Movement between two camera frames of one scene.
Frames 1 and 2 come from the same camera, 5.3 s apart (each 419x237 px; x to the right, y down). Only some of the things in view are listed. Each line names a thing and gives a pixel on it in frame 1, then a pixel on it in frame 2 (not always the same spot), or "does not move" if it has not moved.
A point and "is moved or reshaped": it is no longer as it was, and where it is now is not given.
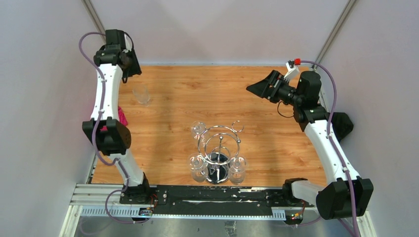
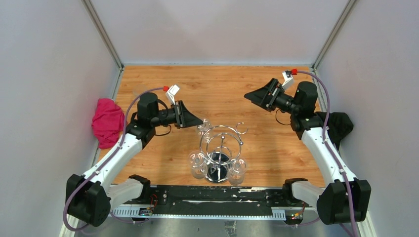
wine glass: x=236 y=166 does not move
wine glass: x=198 y=128 is moved or reshaped
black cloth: x=341 y=124 does not move
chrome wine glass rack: x=217 y=144 does not move
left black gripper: x=135 y=69 -> x=183 y=118
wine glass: x=197 y=165 does not move
